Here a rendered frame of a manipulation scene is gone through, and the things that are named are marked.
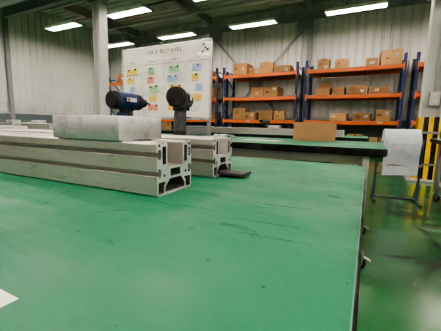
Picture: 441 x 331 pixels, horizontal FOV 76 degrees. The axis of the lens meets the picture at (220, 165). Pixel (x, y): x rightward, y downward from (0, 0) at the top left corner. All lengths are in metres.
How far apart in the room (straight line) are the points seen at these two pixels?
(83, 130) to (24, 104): 13.23
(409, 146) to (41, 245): 3.83
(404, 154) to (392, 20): 7.82
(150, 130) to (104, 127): 0.08
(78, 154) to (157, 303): 0.40
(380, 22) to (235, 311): 11.23
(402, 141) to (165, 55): 3.13
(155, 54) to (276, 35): 8.08
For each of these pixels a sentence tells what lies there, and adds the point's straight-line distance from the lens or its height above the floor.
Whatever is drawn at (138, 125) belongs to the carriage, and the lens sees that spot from 0.51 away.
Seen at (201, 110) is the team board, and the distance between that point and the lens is 3.73.
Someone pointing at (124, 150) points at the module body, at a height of 0.85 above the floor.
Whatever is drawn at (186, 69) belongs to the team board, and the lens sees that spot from 3.91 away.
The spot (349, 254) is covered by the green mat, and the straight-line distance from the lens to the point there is 0.29.
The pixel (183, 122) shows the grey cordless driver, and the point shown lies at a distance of 0.85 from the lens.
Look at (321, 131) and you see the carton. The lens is 2.41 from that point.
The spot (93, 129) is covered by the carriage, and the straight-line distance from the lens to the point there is 0.52.
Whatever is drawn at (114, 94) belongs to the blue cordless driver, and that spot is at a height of 0.98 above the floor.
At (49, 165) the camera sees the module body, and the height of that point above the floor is 0.81.
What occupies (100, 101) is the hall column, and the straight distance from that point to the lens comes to 9.40.
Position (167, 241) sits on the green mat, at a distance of 0.29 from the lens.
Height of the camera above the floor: 0.89
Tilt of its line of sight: 8 degrees down
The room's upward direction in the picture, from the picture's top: 1 degrees clockwise
